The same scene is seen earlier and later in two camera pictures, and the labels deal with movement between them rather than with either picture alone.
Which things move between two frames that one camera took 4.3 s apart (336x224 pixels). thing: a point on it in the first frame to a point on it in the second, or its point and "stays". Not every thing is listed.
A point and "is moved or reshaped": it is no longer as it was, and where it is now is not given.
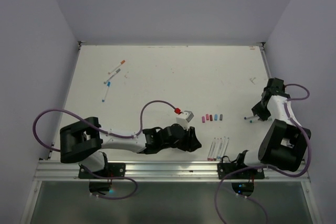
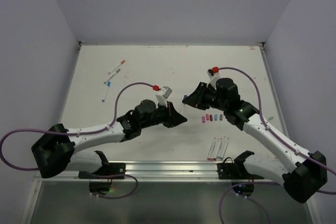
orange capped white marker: x=120 y=64 stays
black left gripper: x=191 y=142 to x=173 y=117
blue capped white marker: x=108 y=84 stays
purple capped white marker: x=256 y=117 is moved or reshaped
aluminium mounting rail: x=174 y=171 stays
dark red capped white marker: x=214 y=156 stays
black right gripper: x=263 y=115 to x=196 y=98
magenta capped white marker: x=211 y=157 stays
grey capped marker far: x=117 y=71 stays
